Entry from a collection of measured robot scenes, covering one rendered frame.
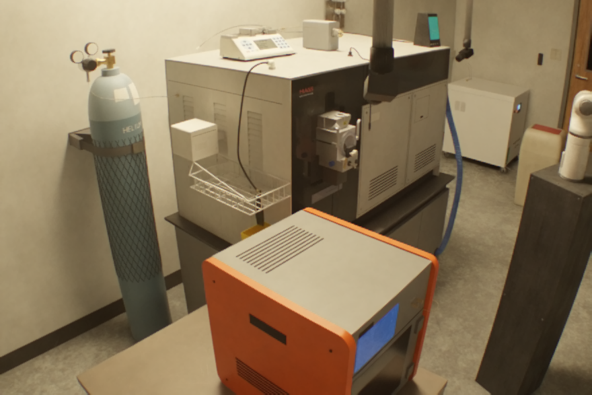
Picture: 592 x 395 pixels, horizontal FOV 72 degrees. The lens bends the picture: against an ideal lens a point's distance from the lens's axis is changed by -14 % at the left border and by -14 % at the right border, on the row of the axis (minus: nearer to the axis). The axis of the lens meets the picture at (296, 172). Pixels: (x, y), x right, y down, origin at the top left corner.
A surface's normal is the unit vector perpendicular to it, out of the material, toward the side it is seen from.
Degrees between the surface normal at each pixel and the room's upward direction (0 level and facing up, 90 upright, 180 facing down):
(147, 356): 0
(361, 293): 0
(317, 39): 90
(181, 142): 90
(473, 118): 90
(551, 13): 90
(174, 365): 0
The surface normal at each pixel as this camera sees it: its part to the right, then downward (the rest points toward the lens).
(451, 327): 0.00, -0.92
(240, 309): -0.66, 0.29
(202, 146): 0.75, 0.26
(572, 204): -0.87, 0.19
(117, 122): 0.39, 0.36
